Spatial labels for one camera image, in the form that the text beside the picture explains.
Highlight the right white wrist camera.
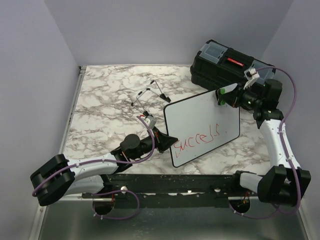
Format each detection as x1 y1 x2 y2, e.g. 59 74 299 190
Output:
243 67 260 90

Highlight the black wire easel stand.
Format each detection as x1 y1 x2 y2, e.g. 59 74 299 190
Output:
130 80 171 117

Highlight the black plastic toolbox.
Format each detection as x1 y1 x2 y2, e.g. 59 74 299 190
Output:
190 39 276 91

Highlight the white whiteboard with red writing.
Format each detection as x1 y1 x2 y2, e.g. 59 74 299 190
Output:
163 90 240 168

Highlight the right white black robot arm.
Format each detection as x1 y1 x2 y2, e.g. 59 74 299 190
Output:
215 79 311 207

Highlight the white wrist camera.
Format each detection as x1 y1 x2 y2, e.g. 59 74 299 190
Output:
243 67 260 90
139 114 157 129

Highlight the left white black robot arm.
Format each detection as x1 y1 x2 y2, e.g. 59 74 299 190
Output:
30 127 178 206

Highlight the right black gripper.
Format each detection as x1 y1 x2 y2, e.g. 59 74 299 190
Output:
219 81 264 110

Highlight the black front mounting rail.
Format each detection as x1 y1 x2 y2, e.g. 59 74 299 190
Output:
51 169 272 210

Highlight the aluminium frame extrusion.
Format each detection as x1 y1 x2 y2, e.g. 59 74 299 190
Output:
28 66 87 240

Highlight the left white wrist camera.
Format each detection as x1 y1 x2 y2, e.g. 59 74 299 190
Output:
139 114 157 129

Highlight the green black whiteboard eraser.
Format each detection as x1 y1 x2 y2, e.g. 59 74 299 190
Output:
215 88 226 106

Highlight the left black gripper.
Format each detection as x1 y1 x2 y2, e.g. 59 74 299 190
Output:
131 126 179 161

